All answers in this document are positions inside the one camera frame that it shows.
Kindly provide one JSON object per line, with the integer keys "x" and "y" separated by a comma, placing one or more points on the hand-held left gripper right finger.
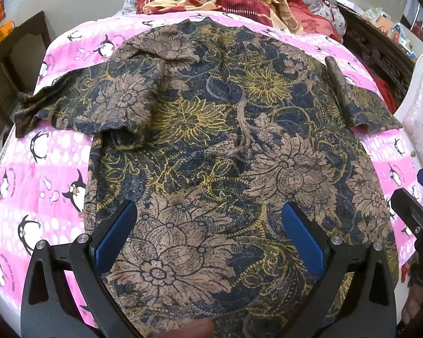
{"x": 303, "y": 239}

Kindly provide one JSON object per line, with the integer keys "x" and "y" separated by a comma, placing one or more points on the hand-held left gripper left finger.
{"x": 114, "y": 234}

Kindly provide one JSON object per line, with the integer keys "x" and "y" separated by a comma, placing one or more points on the dark floral print shirt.
{"x": 211, "y": 155}

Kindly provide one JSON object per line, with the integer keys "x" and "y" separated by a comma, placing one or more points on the person's right hand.
{"x": 410, "y": 306}

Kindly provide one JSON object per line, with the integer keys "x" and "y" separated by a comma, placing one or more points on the pink penguin print blanket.
{"x": 31, "y": 197}

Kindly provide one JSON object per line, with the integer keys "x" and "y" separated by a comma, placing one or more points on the red cloth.
{"x": 384, "y": 89}

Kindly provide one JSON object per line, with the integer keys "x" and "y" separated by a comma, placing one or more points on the dark carved wooden shelf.
{"x": 377, "y": 47}

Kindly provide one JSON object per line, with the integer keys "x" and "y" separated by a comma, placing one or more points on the dark wooden cabinet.
{"x": 7, "y": 77}

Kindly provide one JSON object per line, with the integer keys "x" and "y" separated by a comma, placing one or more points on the salmon red pillow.
{"x": 310, "y": 16}

